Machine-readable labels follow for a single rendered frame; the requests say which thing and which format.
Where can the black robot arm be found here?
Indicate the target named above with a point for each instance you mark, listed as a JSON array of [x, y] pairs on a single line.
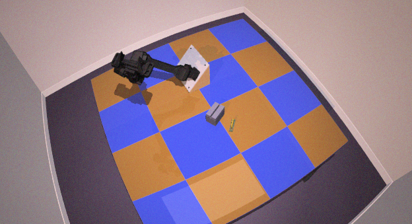
[[180, 72]]

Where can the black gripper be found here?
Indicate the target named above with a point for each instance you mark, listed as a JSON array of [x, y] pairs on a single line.
[[133, 68]]

